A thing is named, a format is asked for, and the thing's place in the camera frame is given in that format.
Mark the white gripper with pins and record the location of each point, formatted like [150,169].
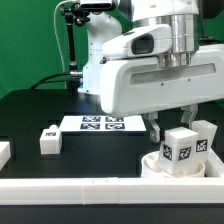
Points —
[138,86]

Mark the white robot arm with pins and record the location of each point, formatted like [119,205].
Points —
[160,63]

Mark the white right fence bar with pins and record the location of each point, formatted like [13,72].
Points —
[214,167]

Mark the white fence bar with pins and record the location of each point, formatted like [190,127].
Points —
[214,167]
[85,191]

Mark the white tag marker sheet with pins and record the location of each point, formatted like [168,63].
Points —
[100,123]

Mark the white left fence block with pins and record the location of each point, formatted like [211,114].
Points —
[5,153]

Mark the white front fence bar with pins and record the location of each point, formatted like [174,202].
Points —
[85,191]

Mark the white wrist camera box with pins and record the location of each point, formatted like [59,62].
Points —
[139,42]

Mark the overhead camera on mount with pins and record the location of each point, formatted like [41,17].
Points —
[103,5]

